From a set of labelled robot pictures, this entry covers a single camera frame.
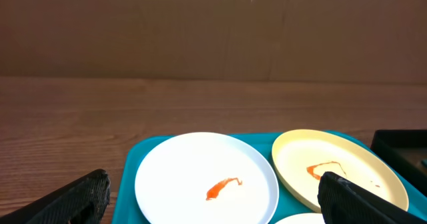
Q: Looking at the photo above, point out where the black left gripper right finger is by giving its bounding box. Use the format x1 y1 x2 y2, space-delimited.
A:
318 172 426 224

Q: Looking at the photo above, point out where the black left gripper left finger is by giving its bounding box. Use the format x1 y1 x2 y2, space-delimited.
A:
1 169 111 224

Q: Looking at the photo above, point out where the white front plate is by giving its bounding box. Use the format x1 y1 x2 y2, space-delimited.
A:
275 213 325 224

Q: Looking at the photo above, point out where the yellow-green plate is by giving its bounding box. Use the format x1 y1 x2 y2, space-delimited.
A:
272 129 409 213

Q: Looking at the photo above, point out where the white plate with ketchup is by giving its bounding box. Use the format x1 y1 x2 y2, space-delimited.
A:
135 132 279 223

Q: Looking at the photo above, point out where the black water tray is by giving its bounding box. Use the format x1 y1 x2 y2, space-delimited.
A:
370 129 426 196

